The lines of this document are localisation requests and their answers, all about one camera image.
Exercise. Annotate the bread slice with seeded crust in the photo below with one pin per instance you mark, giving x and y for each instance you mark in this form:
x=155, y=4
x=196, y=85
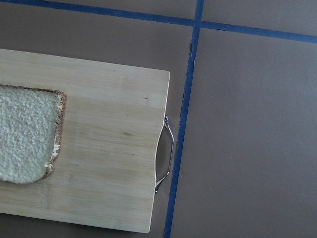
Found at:
x=31, y=124

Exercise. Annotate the bamboo cutting board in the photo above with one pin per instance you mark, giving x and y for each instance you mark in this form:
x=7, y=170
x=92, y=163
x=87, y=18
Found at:
x=105, y=174

